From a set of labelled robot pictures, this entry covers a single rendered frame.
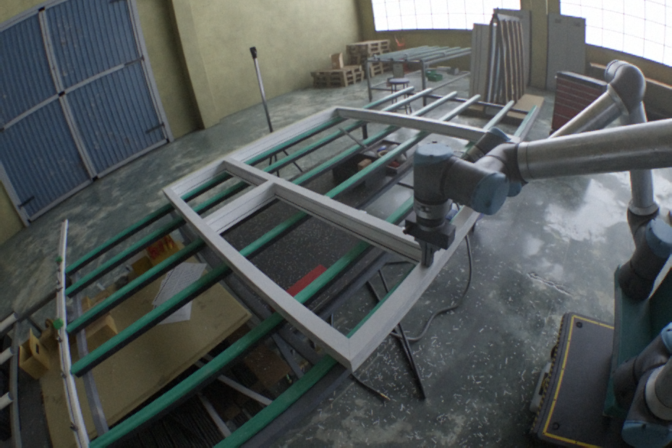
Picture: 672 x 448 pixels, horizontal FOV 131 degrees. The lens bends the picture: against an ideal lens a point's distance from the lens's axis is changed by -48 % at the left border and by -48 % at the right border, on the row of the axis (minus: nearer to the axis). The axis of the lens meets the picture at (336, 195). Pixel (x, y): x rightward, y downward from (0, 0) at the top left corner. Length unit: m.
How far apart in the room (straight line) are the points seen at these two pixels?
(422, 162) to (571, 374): 1.23
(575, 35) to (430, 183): 7.36
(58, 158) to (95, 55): 2.17
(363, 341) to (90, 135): 6.52
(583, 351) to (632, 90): 1.14
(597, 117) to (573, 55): 6.87
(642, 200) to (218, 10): 7.67
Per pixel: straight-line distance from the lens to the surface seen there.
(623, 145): 0.62
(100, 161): 6.87
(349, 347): 0.72
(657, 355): 0.96
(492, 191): 0.58
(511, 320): 1.97
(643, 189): 1.32
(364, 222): 1.03
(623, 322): 1.27
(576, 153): 0.63
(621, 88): 1.01
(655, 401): 0.82
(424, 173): 0.65
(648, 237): 1.27
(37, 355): 1.81
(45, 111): 6.85
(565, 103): 4.44
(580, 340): 1.65
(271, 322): 0.89
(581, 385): 1.55
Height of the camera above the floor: 1.57
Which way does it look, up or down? 32 degrees down
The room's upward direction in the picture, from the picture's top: 10 degrees counter-clockwise
